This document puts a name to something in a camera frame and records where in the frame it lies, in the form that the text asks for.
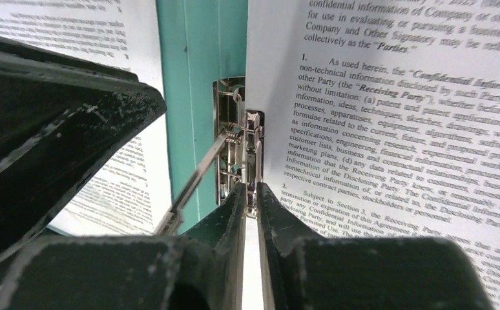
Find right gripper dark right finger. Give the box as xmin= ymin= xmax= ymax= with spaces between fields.
xmin=256 ymin=183 xmax=493 ymax=309

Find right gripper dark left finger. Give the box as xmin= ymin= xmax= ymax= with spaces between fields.
xmin=0 ymin=184 xmax=245 ymax=309

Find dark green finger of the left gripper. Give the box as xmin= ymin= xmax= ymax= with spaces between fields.
xmin=0 ymin=37 xmax=167 ymax=263

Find printed paper sheet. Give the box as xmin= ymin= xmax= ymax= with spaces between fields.
xmin=246 ymin=1 xmax=500 ymax=309
xmin=0 ymin=1 xmax=171 ymax=242

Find metal folder clip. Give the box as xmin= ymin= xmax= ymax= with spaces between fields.
xmin=156 ymin=76 xmax=265 ymax=235

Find teal file folder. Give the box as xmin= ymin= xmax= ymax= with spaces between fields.
xmin=149 ymin=1 xmax=248 ymax=220

